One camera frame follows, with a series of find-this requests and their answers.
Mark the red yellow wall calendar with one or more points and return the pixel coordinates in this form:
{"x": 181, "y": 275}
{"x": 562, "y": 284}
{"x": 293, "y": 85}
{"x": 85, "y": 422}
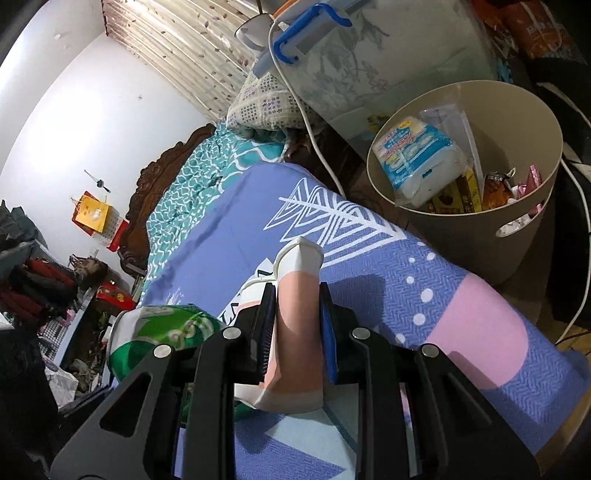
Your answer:
{"x": 94, "y": 214}

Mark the pink white carton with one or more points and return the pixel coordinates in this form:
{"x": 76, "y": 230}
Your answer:
{"x": 298, "y": 323}

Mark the red and black jackets pile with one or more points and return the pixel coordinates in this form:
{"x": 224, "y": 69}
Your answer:
{"x": 41, "y": 281}

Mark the dark cloth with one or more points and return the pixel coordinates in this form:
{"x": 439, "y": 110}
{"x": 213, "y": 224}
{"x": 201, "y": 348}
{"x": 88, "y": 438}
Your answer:
{"x": 23, "y": 392}

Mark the pink wrapper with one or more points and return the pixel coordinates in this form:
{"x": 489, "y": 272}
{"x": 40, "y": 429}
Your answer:
{"x": 531, "y": 182}

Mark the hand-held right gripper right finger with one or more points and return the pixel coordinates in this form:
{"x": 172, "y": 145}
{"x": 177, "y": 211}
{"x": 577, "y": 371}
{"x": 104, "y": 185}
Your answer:
{"x": 327, "y": 341}

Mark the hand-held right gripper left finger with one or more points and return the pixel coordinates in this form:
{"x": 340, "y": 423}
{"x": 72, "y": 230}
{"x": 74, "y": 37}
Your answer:
{"x": 267, "y": 332}

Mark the patterned grey pillow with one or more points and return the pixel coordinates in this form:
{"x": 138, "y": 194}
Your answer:
{"x": 263, "y": 106}

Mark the hanging wall ornament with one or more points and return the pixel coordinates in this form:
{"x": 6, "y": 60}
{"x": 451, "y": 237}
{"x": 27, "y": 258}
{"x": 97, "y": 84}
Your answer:
{"x": 98, "y": 181}

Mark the beige leaf print curtain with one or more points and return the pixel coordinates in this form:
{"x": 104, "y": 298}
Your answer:
{"x": 184, "y": 46}

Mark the grey metal shelf rack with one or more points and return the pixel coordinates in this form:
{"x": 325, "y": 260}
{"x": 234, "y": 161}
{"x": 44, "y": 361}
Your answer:
{"x": 76, "y": 332}

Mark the beige plastic bin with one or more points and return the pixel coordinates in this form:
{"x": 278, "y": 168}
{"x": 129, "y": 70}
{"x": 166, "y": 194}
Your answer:
{"x": 461, "y": 249}

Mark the dark bags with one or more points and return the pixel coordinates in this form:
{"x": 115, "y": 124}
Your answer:
{"x": 18, "y": 226}

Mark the teal patterned quilt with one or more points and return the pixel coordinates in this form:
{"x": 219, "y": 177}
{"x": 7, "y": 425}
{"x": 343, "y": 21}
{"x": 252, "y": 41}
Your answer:
{"x": 194, "y": 184}

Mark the blue printed blanket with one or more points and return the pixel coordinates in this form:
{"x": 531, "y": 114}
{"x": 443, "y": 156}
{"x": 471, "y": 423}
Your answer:
{"x": 415, "y": 295}

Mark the brown handbag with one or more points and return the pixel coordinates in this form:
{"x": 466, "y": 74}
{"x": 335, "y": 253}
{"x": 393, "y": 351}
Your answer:
{"x": 90, "y": 270}

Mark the red gift box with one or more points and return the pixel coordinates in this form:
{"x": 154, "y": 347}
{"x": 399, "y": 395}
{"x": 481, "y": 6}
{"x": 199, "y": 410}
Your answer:
{"x": 115, "y": 295}

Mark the green drink can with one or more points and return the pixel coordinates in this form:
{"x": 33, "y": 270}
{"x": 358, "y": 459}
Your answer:
{"x": 175, "y": 323}

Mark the carved wooden headboard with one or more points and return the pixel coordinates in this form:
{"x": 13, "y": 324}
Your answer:
{"x": 152, "y": 180}

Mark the dark snack wrapper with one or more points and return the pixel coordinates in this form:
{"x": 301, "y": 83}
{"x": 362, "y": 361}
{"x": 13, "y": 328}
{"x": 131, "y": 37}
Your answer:
{"x": 498, "y": 189}

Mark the clear plastic box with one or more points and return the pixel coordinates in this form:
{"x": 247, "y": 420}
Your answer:
{"x": 455, "y": 124}

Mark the metal cup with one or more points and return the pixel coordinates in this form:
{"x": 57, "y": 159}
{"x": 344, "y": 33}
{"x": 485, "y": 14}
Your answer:
{"x": 251, "y": 32}

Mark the plastic-wrapped tissue pack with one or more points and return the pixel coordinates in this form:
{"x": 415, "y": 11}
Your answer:
{"x": 415, "y": 157}

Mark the orange snack bag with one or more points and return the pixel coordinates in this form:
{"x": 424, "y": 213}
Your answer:
{"x": 531, "y": 27}

